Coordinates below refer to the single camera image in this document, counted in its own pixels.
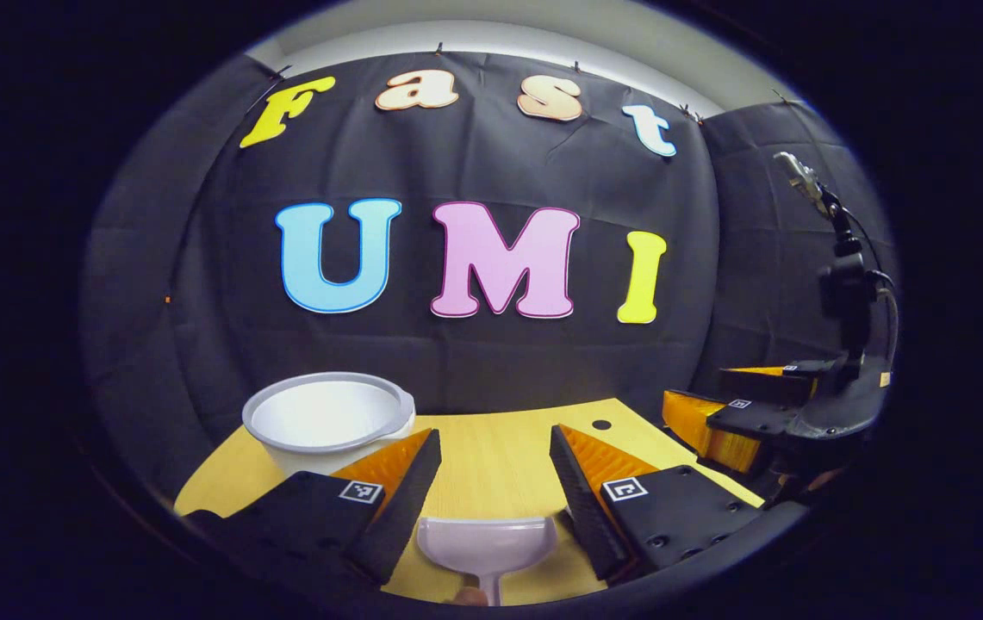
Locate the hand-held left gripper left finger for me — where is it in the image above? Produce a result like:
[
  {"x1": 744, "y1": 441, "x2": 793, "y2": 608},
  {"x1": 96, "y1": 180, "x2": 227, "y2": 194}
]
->
[{"x1": 184, "y1": 428, "x2": 443, "y2": 591}]

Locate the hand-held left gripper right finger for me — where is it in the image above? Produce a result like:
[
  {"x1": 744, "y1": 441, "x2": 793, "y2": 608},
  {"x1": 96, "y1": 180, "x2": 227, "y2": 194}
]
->
[{"x1": 549, "y1": 423, "x2": 768, "y2": 586}]

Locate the pale lilac plastic dustpan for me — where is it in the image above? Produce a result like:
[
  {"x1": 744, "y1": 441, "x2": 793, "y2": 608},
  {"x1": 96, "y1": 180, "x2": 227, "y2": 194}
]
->
[{"x1": 416, "y1": 516, "x2": 558, "y2": 606}]

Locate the white ribbed garbage bin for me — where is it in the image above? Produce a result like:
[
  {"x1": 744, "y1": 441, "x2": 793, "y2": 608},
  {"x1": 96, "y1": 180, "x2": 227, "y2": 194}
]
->
[{"x1": 241, "y1": 371, "x2": 417, "y2": 480}]

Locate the wooden desktop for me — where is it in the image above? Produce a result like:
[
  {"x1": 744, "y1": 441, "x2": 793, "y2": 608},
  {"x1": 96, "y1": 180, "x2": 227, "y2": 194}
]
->
[{"x1": 174, "y1": 397, "x2": 768, "y2": 606}]

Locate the black backdrop cloth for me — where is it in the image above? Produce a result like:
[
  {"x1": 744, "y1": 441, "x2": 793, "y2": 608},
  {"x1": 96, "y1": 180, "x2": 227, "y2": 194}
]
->
[{"x1": 82, "y1": 50, "x2": 901, "y2": 509}]

